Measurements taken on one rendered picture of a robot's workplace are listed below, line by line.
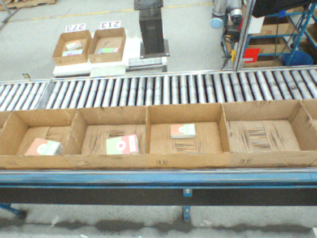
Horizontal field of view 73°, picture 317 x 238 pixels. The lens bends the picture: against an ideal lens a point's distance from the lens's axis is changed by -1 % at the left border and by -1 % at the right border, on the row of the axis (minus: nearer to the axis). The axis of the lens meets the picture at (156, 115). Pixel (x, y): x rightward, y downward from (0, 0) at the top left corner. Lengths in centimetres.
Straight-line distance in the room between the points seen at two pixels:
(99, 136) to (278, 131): 100
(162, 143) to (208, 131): 26
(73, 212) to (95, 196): 75
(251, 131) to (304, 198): 48
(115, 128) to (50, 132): 41
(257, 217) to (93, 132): 144
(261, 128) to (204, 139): 32
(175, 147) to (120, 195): 47
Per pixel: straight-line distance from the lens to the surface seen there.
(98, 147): 128
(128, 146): 115
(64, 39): 245
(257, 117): 134
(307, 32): 326
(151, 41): 189
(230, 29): 163
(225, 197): 139
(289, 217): 215
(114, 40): 224
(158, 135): 124
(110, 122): 132
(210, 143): 121
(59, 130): 146
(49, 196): 160
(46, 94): 191
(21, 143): 154
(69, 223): 218
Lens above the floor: 193
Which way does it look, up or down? 52 degrees down
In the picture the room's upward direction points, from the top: 9 degrees counter-clockwise
